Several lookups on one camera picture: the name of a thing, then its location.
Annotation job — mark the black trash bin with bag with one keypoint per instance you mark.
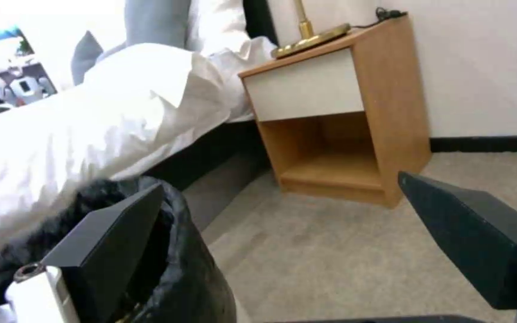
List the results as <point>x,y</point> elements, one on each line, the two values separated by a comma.
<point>182,255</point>

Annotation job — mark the grey cushion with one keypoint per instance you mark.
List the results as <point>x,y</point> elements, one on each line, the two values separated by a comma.
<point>85,57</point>

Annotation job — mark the black bed headboard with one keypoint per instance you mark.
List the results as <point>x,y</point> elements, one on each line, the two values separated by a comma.
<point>260,18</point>

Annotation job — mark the white bed duvet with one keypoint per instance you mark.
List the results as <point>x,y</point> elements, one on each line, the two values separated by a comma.
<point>88,141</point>

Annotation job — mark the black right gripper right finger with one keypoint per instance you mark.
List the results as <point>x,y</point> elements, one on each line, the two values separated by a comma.
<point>465,235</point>

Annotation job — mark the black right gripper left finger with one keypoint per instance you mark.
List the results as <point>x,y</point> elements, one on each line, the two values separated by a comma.
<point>106,245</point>

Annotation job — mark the black baseboard strip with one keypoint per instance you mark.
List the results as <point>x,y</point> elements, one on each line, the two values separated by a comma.
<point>487,143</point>

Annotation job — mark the white pillow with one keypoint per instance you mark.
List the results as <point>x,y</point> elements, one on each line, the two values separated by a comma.
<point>216,23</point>

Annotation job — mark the brass table lamp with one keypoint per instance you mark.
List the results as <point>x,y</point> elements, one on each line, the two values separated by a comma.
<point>312,37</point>

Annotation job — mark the wooden nightstand with white drawer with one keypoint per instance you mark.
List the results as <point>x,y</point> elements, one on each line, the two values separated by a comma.
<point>330,128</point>

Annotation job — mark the dark bed base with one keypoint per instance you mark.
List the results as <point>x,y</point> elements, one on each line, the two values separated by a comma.
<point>213,158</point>

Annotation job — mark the grey pillow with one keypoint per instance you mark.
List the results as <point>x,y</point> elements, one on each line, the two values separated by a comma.
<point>151,20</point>

